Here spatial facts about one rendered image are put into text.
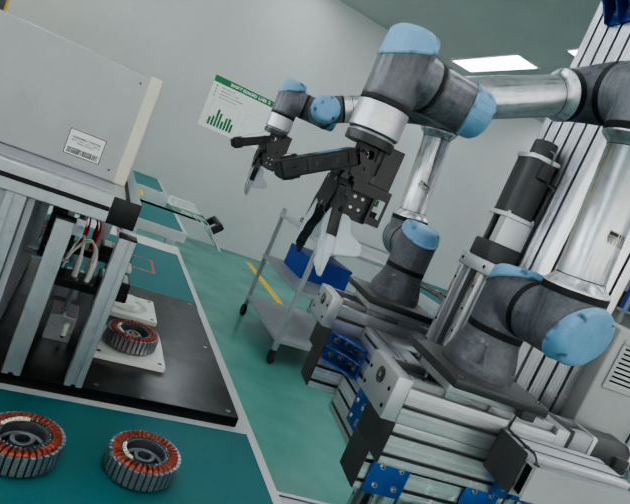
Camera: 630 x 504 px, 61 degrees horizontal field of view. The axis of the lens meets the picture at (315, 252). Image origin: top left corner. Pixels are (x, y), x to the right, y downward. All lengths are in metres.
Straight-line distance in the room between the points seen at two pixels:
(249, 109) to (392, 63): 5.90
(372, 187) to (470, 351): 0.49
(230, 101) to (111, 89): 5.55
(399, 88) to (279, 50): 6.00
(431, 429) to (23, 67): 0.98
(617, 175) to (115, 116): 0.87
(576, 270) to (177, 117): 5.78
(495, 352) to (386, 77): 0.61
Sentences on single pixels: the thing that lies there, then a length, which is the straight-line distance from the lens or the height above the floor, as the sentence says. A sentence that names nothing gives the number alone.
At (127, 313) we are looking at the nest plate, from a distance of 1.41.
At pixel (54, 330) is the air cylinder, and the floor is 0.79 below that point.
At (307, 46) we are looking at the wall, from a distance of 6.84.
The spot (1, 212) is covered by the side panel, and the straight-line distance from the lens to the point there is 0.94.
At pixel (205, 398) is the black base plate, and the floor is 0.77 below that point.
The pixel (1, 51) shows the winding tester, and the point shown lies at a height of 1.26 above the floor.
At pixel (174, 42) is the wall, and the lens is 6.50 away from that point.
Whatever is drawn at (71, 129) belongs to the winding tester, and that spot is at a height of 1.18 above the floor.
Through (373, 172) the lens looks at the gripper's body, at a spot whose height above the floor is 1.31.
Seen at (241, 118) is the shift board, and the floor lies 1.56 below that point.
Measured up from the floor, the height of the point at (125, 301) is 0.89.
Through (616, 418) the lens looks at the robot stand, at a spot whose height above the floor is 1.02.
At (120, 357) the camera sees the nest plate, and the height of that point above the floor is 0.78.
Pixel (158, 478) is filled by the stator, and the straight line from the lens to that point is 0.88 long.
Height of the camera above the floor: 1.27
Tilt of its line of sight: 7 degrees down
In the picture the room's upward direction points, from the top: 23 degrees clockwise
